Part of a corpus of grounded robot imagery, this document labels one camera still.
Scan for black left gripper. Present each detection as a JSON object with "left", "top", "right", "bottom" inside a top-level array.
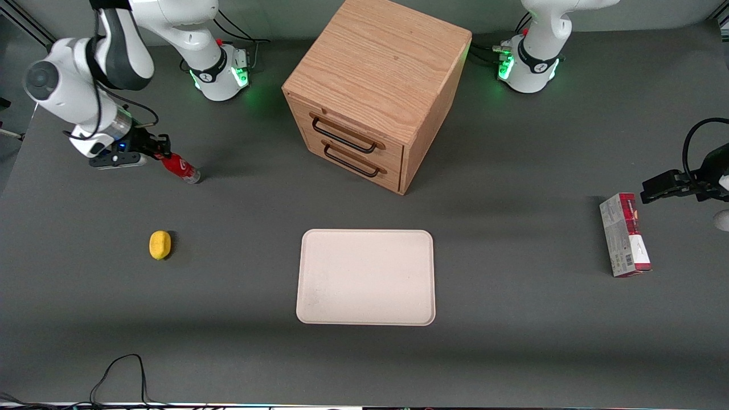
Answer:
[{"left": 640, "top": 143, "right": 729, "bottom": 204}]

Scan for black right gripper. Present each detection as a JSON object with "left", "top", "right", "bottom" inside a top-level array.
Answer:
[{"left": 110, "top": 126, "right": 173, "bottom": 159}]

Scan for red coke bottle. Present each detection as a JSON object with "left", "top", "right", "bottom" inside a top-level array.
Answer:
[{"left": 161, "top": 152, "right": 202, "bottom": 185}]

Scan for beige rectangular tray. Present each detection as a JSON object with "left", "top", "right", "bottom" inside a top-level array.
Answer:
[{"left": 296, "top": 229, "right": 436, "bottom": 326}]

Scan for grey and red carton box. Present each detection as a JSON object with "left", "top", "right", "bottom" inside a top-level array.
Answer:
[{"left": 599, "top": 192, "right": 652, "bottom": 278}]

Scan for yellow lemon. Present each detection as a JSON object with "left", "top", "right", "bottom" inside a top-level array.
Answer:
[{"left": 149, "top": 230, "right": 172, "bottom": 261}]

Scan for wooden drawer front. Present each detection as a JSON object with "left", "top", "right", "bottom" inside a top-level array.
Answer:
[
  {"left": 286, "top": 93, "right": 406, "bottom": 170},
  {"left": 302, "top": 128, "right": 404, "bottom": 195}
]

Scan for wooden drawer cabinet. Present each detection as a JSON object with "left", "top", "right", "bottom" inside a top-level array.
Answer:
[{"left": 282, "top": 0, "right": 473, "bottom": 196}]

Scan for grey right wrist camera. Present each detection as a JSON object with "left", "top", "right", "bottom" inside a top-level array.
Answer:
[{"left": 88, "top": 152, "right": 148, "bottom": 170}]

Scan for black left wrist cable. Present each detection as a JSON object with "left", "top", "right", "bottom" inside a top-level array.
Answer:
[{"left": 682, "top": 117, "right": 729, "bottom": 184}]

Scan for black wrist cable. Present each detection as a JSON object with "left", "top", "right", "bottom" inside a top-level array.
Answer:
[
  {"left": 63, "top": 34, "right": 160, "bottom": 142},
  {"left": 682, "top": 117, "right": 729, "bottom": 184}
]

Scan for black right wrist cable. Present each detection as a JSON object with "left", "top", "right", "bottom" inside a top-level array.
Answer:
[{"left": 63, "top": 34, "right": 160, "bottom": 142}]

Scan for black right arm base cables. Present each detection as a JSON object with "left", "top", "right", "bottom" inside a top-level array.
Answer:
[{"left": 215, "top": 7, "right": 272, "bottom": 72}]

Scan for black arm base cables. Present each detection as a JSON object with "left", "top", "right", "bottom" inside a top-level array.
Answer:
[
  {"left": 215, "top": 7, "right": 272, "bottom": 72},
  {"left": 468, "top": 11, "right": 534, "bottom": 67}
]

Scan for black wire drawer handle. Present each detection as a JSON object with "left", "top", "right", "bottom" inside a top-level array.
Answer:
[
  {"left": 310, "top": 114, "right": 387, "bottom": 154},
  {"left": 322, "top": 141, "right": 388, "bottom": 178}
]

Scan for black frame rail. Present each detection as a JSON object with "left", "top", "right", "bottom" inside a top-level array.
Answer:
[{"left": 0, "top": 0, "right": 58, "bottom": 47}]

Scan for black cable on table edge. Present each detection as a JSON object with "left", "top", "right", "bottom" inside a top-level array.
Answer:
[{"left": 0, "top": 354, "right": 171, "bottom": 408}]

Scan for black left arm base cables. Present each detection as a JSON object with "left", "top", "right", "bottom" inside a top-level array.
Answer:
[{"left": 468, "top": 11, "right": 534, "bottom": 67}]

